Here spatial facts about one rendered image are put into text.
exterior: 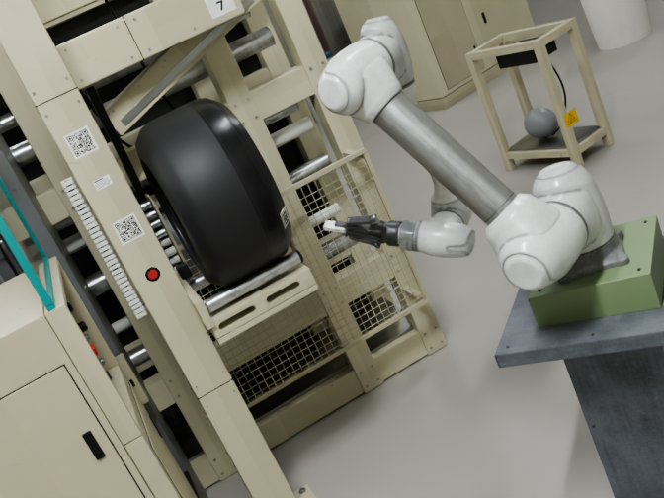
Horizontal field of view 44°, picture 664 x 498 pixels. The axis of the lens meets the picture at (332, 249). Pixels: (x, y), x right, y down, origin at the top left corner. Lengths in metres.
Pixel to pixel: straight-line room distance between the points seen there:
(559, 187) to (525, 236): 0.21
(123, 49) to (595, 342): 1.70
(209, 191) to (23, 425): 0.84
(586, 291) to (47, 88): 1.57
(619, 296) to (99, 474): 1.32
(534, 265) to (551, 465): 1.05
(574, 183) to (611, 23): 5.43
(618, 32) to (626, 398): 5.44
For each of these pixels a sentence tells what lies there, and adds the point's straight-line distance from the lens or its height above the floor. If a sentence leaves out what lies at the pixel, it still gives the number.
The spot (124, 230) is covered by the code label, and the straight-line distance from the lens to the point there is 2.58.
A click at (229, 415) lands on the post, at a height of 0.51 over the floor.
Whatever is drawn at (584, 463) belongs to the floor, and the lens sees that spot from 2.81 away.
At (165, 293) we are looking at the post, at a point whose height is 0.98.
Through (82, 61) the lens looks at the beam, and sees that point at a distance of 2.80.
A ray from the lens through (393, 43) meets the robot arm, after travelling 2.13.
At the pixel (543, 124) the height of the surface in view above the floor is 0.26.
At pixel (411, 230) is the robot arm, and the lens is 2.37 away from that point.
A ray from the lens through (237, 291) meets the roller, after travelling 2.61.
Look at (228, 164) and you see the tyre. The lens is 2.42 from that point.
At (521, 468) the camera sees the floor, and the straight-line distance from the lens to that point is 2.87.
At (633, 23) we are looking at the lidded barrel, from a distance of 7.53.
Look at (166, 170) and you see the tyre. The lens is 2.45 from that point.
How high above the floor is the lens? 1.73
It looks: 19 degrees down
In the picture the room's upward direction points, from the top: 25 degrees counter-clockwise
